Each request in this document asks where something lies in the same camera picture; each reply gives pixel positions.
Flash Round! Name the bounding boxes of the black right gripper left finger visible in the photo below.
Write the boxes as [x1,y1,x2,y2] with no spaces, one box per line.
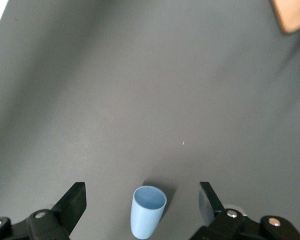
[0,181,88,240]

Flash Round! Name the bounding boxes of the light blue plastic cup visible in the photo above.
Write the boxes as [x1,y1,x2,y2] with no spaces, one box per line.
[129,185,168,240]

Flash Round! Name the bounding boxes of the dark grey table mat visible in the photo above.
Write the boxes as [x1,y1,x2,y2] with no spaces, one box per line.
[0,0,300,240]

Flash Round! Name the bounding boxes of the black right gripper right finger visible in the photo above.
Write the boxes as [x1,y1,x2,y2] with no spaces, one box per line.
[189,181,300,240]

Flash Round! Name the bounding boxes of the wooden cup rack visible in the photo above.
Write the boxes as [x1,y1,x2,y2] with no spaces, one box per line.
[269,0,300,35]

